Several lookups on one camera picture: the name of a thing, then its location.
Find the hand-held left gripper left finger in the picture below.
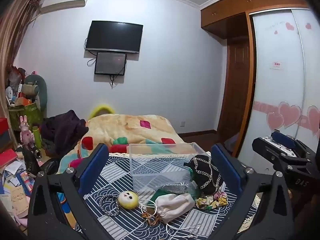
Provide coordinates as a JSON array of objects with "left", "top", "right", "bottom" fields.
[{"left": 27, "top": 143, "right": 110, "bottom": 240}]

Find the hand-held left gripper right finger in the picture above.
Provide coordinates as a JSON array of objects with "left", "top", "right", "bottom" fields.
[{"left": 211, "top": 143, "right": 293, "bottom": 240}]

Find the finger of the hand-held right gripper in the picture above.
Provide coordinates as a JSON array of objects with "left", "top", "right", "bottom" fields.
[
  {"left": 271, "top": 129, "right": 313, "bottom": 157},
  {"left": 252, "top": 137, "right": 310, "bottom": 172}
]

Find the floral fabric scrunchie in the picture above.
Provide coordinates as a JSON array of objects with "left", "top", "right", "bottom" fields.
[{"left": 195, "top": 191, "right": 229, "bottom": 210}]

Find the yellow printed blanket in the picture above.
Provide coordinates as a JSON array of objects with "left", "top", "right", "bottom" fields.
[{"left": 57, "top": 114, "right": 192, "bottom": 175}]

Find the yellow round plush face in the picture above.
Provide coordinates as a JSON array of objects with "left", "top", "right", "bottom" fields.
[{"left": 117, "top": 191, "right": 139, "bottom": 210}]

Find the dark purple clothing pile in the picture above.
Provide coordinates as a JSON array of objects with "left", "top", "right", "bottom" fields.
[{"left": 39, "top": 109, "right": 90, "bottom": 152}]

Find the yellow fuzzy plush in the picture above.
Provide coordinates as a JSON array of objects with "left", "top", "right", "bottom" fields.
[{"left": 87, "top": 102, "right": 118, "bottom": 120}]

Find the white heart-print wardrobe door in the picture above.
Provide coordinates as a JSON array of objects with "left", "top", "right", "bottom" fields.
[
  {"left": 292, "top": 7, "right": 320, "bottom": 143},
  {"left": 236, "top": 9, "right": 305, "bottom": 163}
]

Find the clear plastic storage box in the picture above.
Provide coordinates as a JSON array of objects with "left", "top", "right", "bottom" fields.
[{"left": 129, "top": 142, "right": 212, "bottom": 192}]

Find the green bottle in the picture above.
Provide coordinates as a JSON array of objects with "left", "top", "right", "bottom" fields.
[{"left": 32, "top": 125, "right": 43, "bottom": 148}]

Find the green cloth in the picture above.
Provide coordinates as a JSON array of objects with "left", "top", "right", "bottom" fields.
[{"left": 146, "top": 184, "right": 202, "bottom": 205}]

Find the brown wooden door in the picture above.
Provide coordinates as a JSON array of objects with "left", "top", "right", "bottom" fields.
[{"left": 217, "top": 39, "right": 253, "bottom": 144}]

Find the pink rabbit figure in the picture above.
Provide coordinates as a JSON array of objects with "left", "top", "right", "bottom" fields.
[{"left": 19, "top": 115, "right": 35, "bottom": 146}]

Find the green storage bin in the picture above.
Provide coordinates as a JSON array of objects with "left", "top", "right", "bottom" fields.
[{"left": 8, "top": 102, "right": 45, "bottom": 131}]

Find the pile of papers and books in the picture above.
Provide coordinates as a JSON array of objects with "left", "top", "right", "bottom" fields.
[{"left": 0, "top": 160, "right": 37, "bottom": 222}]

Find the red book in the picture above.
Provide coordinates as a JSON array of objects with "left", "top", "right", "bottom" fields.
[{"left": 0, "top": 148, "right": 18, "bottom": 170}]

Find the red box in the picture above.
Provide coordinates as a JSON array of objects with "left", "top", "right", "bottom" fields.
[{"left": 0, "top": 117, "right": 11, "bottom": 133}]

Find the wooden overhead cabinet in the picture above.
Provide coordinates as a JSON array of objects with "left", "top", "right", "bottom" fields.
[{"left": 200, "top": 0, "right": 312, "bottom": 40}]

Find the brown striped curtain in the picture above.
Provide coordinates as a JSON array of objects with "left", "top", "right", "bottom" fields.
[{"left": 0, "top": 0, "right": 45, "bottom": 123}]

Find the white air conditioner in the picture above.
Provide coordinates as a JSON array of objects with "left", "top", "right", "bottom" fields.
[{"left": 39, "top": 0, "right": 90, "bottom": 15}]

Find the black bag with chain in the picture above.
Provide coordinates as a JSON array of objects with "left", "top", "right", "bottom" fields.
[{"left": 184, "top": 154, "right": 225, "bottom": 195}]

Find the black and white cord loop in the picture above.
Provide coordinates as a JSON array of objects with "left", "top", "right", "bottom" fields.
[{"left": 99, "top": 194, "right": 121, "bottom": 217}]

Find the white drawstring pouch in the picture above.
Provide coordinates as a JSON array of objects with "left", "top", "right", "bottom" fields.
[{"left": 154, "top": 194, "right": 196, "bottom": 223}]

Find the small black wall monitor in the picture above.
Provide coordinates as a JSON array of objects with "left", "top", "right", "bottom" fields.
[{"left": 94, "top": 51, "right": 127, "bottom": 76}]

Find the black wall television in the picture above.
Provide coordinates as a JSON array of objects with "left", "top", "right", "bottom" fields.
[{"left": 84, "top": 20, "right": 144, "bottom": 54}]

